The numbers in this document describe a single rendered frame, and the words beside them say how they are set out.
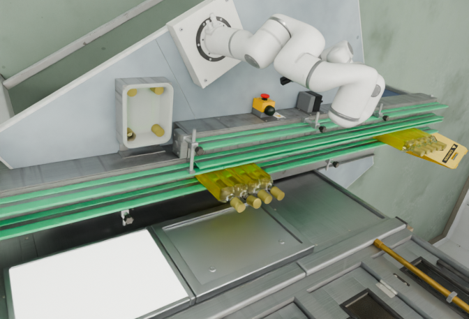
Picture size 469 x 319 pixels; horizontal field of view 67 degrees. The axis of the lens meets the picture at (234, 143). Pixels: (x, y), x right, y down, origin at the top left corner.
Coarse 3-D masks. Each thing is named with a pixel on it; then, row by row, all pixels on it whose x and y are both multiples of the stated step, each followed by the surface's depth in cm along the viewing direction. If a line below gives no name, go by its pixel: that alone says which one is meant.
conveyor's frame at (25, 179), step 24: (408, 96) 219; (432, 96) 227; (192, 120) 140; (216, 120) 143; (240, 120) 146; (288, 120) 154; (168, 144) 139; (24, 168) 111; (48, 168) 113; (72, 168) 114; (96, 168) 116; (120, 168) 118; (144, 168) 123; (0, 192) 99; (24, 192) 103
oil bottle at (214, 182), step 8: (200, 176) 132; (208, 176) 127; (216, 176) 128; (208, 184) 128; (216, 184) 123; (224, 184) 123; (216, 192) 123; (224, 192) 120; (232, 192) 122; (224, 200) 121
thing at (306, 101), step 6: (300, 96) 168; (306, 96) 165; (312, 96) 163; (318, 96) 165; (300, 102) 169; (306, 102) 165; (312, 102) 164; (318, 102) 167; (300, 108) 169; (306, 108) 166; (312, 108) 166; (318, 108) 169
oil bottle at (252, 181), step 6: (234, 168) 134; (240, 168) 135; (240, 174) 131; (246, 174) 132; (252, 174) 132; (246, 180) 128; (252, 180) 128; (258, 180) 129; (252, 186) 127; (252, 192) 127
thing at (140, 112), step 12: (132, 84) 112; (144, 84) 114; (156, 84) 116; (168, 84) 119; (144, 96) 123; (156, 96) 126; (168, 96) 122; (132, 108) 122; (144, 108) 125; (156, 108) 128; (168, 108) 123; (132, 120) 124; (144, 120) 127; (156, 120) 130; (168, 120) 125; (144, 132) 129; (168, 132) 127; (132, 144) 121; (144, 144) 123
